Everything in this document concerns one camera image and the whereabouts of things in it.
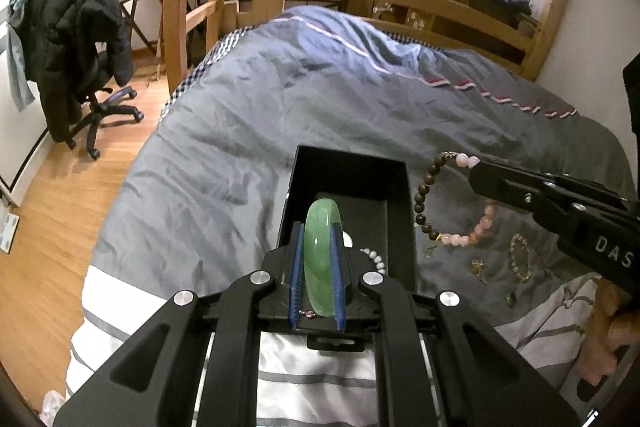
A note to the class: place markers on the black rectangular box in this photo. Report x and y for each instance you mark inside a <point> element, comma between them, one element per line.
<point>350,177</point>

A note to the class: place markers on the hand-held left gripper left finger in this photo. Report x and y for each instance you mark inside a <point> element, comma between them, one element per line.
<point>297,272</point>

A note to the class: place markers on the black office chair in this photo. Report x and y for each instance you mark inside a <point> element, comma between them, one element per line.
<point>107,109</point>

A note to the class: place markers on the dark puffer jacket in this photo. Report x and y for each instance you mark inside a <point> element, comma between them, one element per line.
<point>70,47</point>

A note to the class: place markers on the green jade bangle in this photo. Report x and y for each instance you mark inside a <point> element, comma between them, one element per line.
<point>320,247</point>

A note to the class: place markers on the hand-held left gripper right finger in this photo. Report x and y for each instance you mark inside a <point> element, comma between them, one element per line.
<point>338,277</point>

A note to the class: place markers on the small metal charm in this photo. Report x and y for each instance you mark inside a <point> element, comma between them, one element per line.
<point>477,268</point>

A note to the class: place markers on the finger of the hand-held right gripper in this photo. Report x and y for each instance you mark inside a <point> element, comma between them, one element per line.
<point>500,184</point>

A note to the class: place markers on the grey and white striped duvet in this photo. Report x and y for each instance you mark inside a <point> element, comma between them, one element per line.
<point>225,147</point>

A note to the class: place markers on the light blue shirt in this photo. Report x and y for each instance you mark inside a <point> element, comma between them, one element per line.
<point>17,57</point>

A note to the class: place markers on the person's right hand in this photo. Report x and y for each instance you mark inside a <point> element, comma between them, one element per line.
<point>600,332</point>

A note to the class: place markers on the wooden ladder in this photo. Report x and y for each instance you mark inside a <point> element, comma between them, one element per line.
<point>177,7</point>

